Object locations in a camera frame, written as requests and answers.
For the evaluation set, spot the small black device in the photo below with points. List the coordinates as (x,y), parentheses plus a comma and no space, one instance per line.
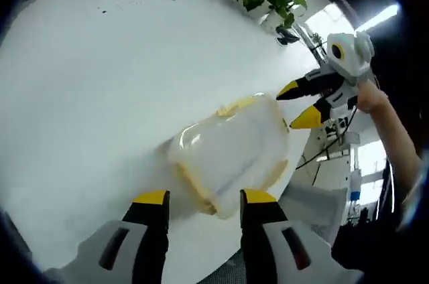
(286,37)

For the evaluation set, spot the white plant pot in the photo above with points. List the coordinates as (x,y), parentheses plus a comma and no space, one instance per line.
(273,17)

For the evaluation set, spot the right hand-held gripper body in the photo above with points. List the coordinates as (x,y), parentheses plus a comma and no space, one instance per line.
(355,56)

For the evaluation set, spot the person's body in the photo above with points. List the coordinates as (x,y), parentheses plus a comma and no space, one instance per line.
(365,244)

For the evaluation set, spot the person's right hand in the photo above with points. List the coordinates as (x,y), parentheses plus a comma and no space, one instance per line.
(370,96)

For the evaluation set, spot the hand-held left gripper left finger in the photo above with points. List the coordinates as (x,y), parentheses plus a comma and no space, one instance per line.
(134,247)

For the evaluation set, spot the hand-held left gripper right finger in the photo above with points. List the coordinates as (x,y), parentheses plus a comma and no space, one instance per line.
(268,247)

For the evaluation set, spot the clear plastic buckle container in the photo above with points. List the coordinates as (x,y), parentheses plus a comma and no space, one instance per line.
(228,150)

